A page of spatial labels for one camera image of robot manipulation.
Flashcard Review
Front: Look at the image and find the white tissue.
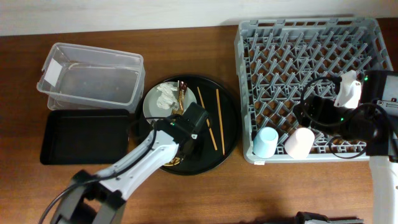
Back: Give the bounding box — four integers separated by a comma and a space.
156, 83, 178, 110

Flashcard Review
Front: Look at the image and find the yellow bowl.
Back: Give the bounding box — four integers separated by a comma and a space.
164, 157, 181, 167

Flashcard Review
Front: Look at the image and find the grey plate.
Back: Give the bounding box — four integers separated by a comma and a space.
143, 82, 197, 123

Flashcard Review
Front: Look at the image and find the brown foil wrapper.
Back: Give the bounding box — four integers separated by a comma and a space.
172, 81, 187, 115

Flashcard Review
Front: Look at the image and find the pink cup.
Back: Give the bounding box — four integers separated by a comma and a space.
284, 128, 315, 159

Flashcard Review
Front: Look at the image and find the blue cup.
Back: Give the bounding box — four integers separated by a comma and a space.
252, 127, 279, 159

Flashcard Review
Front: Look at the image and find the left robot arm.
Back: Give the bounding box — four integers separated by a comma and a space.
47, 103, 209, 223

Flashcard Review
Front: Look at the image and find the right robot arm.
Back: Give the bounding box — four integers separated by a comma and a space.
293, 70, 397, 223

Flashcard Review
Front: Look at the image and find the grey dishwasher rack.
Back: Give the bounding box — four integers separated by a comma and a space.
234, 17, 392, 165

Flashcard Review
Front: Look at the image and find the left wooden chopstick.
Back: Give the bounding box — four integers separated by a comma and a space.
197, 87, 218, 151

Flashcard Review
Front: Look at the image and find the wooden chopstick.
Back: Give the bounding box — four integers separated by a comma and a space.
197, 87, 218, 151
216, 89, 225, 156

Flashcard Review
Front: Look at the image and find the round black tray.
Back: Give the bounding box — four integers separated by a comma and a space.
132, 73, 242, 176

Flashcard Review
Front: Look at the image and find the right wooden chopstick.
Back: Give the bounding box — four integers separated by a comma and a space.
216, 89, 225, 156

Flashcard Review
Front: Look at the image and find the black rectangular tray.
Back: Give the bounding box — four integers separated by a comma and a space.
40, 109, 130, 165

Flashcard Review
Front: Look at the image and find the clear plastic bin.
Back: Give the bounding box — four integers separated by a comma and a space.
37, 42, 146, 113

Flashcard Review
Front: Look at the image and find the white label on bin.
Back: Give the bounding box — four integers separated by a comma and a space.
44, 59, 63, 87

